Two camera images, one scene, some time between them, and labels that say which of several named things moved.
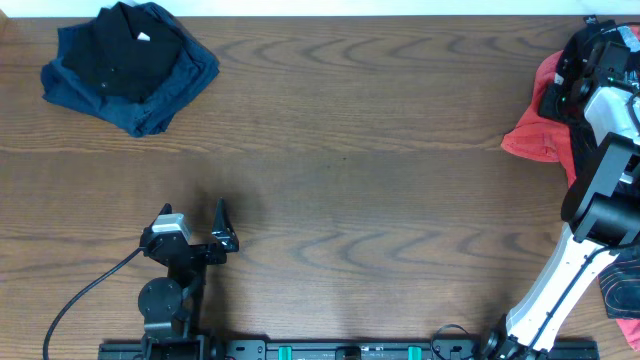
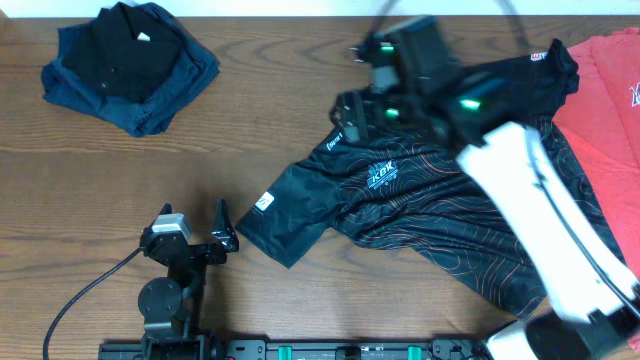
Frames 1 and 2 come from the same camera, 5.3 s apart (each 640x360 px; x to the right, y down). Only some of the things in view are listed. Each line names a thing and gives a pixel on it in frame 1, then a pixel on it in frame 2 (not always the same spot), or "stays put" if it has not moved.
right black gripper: (547, 105) to (354, 103)
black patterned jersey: (619, 282) to (416, 189)
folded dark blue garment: (149, 116) stays put
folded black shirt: (125, 50) stays put
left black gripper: (226, 238) stays put
